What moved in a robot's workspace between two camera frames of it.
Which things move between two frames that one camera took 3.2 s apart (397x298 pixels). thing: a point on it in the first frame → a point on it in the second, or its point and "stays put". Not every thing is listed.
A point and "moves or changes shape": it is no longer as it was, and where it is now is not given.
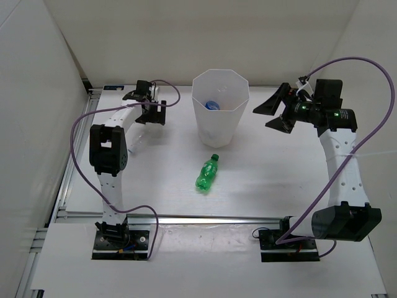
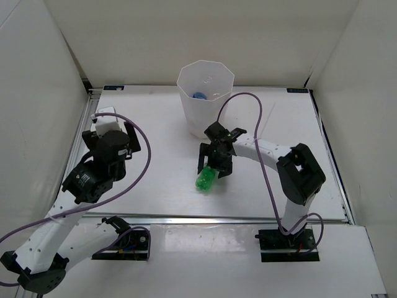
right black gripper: (283, 123) → (225, 169)
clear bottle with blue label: (211, 105) → (199, 95)
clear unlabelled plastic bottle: (138, 143) moves or changes shape
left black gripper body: (152, 116) → (128, 150)
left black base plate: (138, 248) stays put
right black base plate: (281, 246) stays put
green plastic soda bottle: (207, 173) stays put
